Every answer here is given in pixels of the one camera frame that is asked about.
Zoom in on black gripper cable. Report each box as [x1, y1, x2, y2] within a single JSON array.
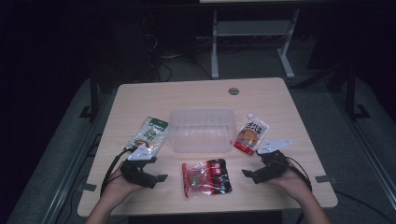
[[100, 148, 132, 197], [284, 156, 313, 191]]

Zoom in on black floor cable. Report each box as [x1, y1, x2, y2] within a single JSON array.
[[335, 189, 396, 224]]

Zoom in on tangle of dark cables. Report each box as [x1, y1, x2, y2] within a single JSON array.
[[141, 18, 213, 82]]

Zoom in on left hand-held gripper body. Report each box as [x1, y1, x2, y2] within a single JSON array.
[[120, 145, 159, 189]]

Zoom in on green and white food packet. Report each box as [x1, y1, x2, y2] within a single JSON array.
[[124, 116, 170, 157]]

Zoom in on clear plastic container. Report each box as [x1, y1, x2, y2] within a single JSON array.
[[167, 107, 238, 154]]

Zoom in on metal floor rail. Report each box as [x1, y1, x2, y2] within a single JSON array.
[[328, 91, 396, 202], [41, 132, 106, 224]]

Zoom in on grey tape strip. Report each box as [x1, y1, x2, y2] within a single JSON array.
[[76, 182, 98, 192], [314, 175, 337, 184]]

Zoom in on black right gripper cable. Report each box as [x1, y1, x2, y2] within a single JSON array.
[[284, 156, 313, 191]]

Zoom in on white and red sauce pouch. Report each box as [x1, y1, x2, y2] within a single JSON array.
[[233, 113, 270, 156]]

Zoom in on white metal desk frame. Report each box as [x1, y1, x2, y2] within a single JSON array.
[[210, 8, 302, 80]]

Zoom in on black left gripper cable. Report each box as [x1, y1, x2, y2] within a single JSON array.
[[100, 148, 132, 197]]

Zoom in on black metal stand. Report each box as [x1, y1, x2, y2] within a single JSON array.
[[78, 70, 105, 122], [338, 63, 372, 121]]

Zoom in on person's right hand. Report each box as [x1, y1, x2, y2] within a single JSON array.
[[273, 168, 314, 203]]

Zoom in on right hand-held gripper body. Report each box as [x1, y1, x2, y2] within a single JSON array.
[[251, 139, 293, 185]]

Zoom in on red and black snack bag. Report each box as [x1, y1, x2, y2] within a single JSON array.
[[181, 158, 233, 199]]

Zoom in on person's left hand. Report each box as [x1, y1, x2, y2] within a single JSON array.
[[101, 167, 148, 203]]

